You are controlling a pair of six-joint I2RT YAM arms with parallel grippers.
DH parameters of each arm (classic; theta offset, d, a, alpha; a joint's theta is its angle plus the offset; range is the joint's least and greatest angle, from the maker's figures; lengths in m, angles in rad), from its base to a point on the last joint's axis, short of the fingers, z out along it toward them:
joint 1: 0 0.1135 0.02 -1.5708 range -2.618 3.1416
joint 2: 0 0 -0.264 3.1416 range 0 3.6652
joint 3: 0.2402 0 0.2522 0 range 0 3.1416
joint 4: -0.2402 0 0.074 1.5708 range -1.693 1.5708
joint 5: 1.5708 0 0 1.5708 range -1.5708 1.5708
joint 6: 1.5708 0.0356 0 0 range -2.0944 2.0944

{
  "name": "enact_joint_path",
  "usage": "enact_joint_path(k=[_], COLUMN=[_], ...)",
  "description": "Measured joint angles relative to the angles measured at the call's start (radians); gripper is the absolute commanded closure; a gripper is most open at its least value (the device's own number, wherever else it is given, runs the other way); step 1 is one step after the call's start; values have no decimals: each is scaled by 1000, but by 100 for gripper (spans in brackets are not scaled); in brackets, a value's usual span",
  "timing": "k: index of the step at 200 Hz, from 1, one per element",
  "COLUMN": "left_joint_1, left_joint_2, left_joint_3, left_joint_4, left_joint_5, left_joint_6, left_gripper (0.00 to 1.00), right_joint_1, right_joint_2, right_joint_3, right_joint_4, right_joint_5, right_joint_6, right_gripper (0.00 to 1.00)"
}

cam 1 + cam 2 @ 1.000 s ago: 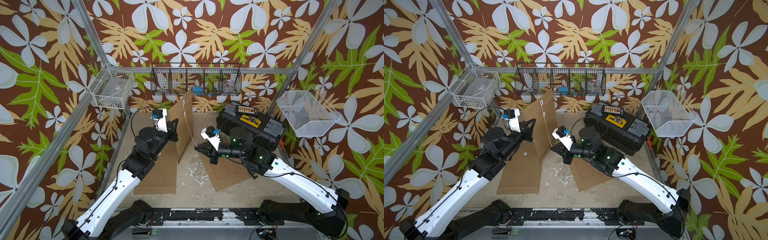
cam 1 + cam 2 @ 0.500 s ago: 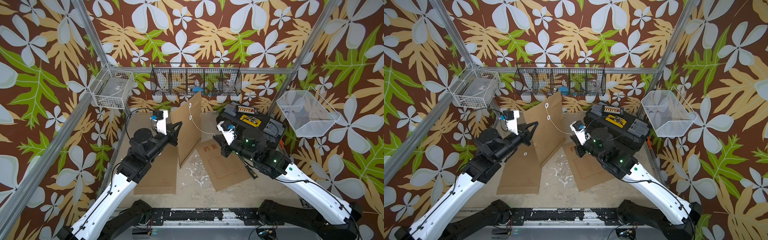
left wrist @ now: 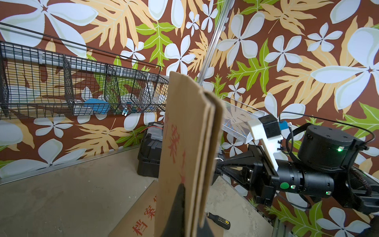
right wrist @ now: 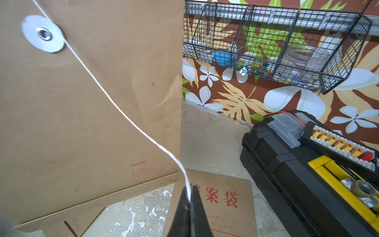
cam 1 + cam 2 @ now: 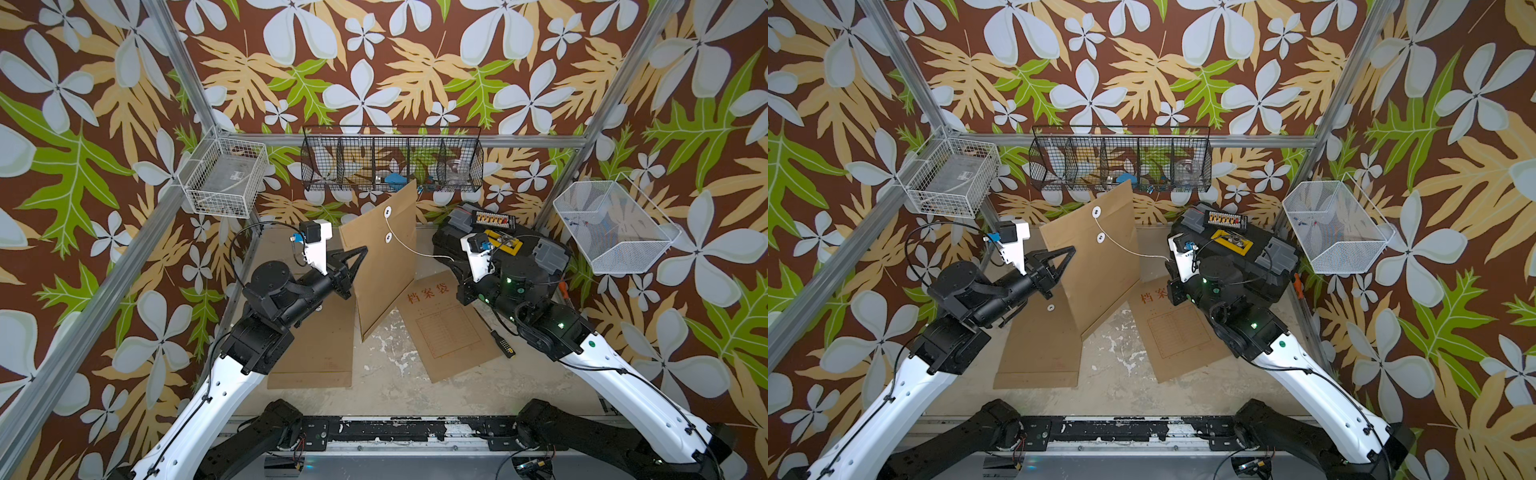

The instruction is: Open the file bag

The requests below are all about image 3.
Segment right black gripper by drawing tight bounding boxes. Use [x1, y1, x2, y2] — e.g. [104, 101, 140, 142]
[215, 145, 279, 206]

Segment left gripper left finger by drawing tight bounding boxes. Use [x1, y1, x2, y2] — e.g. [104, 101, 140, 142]
[161, 183, 186, 237]

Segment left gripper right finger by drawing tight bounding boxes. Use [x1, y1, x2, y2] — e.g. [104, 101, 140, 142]
[196, 218, 214, 237]

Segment brown kraft file bag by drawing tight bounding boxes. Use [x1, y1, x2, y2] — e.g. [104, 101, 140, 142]
[108, 181, 224, 237]
[155, 72, 225, 237]

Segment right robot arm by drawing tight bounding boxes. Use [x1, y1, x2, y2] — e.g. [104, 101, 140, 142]
[215, 119, 379, 214]

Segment black yellow screwdriver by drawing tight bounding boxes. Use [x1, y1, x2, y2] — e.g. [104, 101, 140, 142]
[205, 212, 231, 230]

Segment black yellow toolbox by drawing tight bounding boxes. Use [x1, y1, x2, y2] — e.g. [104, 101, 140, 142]
[137, 122, 164, 178]

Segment blue object in basket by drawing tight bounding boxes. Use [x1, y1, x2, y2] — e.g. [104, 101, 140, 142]
[83, 98, 111, 115]

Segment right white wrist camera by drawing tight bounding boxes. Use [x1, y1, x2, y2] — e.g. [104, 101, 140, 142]
[247, 114, 283, 171]

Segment white wire basket right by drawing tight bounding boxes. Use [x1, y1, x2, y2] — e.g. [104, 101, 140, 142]
[221, 95, 268, 144]

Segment black wire basket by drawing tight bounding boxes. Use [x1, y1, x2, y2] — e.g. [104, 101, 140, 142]
[1, 39, 169, 119]

